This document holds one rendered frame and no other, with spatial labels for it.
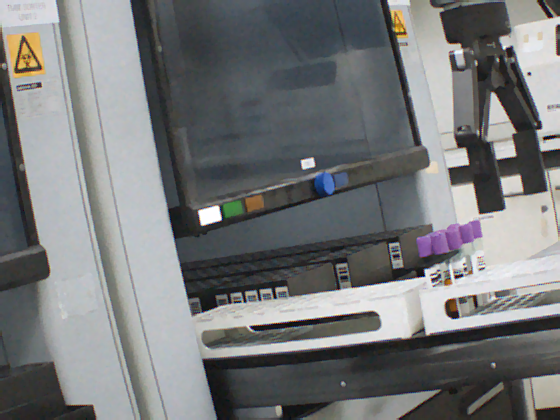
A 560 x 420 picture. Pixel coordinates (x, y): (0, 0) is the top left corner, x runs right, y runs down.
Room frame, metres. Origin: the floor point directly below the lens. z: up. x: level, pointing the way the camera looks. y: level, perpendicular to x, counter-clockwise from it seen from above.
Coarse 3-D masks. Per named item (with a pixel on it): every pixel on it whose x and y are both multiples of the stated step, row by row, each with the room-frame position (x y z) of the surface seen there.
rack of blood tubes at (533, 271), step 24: (504, 264) 1.40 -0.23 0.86; (528, 264) 1.36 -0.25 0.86; (552, 264) 1.31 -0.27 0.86; (432, 288) 1.35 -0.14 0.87; (456, 288) 1.33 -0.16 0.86; (480, 288) 1.32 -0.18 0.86; (504, 288) 1.30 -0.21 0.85; (432, 312) 1.35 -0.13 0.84; (480, 312) 1.34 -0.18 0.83; (504, 312) 1.30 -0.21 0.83; (528, 312) 1.29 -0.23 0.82; (552, 312) 1.27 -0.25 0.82
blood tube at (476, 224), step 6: (468, 222) 1.41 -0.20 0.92; (474, 222) 1.40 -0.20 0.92; (480, 222) 1.41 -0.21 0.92; (474, 228) 1.40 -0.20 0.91; (480, 228) 1.41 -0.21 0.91; (474, 234) 1.40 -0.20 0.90; (480, 234) 1.41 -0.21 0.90; (480, 240) 1.41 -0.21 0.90; (474, 246) 1.41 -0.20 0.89; (480, 246) 1.41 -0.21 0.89; (480, 252) 1.41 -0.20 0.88; (480, 258) 1.40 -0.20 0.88; (480, 264) 1.40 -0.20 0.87; (480, 270) 1.40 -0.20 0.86; (486, 294) 1.40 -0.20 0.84; (486, 300) 1.40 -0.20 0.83
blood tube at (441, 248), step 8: (432, 240) 1.35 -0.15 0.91; (440, 240) 1.34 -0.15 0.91; (440, 248) 1.34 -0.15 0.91; (448, 248) 1.34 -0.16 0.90; (440, 256) 1.34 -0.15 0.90; (440, 264) 1.34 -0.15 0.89; (448, 264) 1.34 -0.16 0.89; (440, 272) 1.35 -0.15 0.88; (448, 272) 1.34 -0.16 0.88; (448, 280) 1.34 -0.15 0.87; (448, 304) 1.35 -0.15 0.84; (456, 304) 1.34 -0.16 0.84; (456, 312) 1.34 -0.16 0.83
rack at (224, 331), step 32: (352, 288) 1.51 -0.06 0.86; (384, 288) 1.45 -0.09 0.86; (416, 288) 1.40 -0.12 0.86; (192, 320) 1.52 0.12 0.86; (224, 320) 1.49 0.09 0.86; (256, 320) 1.47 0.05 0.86; (288, 320) 1.45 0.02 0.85; (352, 320) 1.51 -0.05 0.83; (384, 320) 1.38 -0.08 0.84; (416, 320) 1.39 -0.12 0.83; (224, 352) 1.50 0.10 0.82; (256, 352) 1.47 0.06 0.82
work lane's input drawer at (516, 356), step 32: (544, 320) 1.27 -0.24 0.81; (320, 352) 1.42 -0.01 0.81; (352, 352) 1.40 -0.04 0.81; (384, 352) 1.38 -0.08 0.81; (416, 352) 1.34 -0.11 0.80; (448, 352) 1.32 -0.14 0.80; (480, 352) 1.30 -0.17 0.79; (512, 352) 1.28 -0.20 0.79; (544, 352) 1.26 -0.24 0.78; (224, 384) 1.48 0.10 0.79; (256, 384) 1.46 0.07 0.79; (288, 384) 1.43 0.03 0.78; (320, 384) 1.41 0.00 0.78; (352, 384) 1.39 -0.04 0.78; (384, 384) 1.37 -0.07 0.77; (416, 384) 1.35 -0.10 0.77; (448, 384) 1.33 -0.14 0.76; (480, 384) 1.31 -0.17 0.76
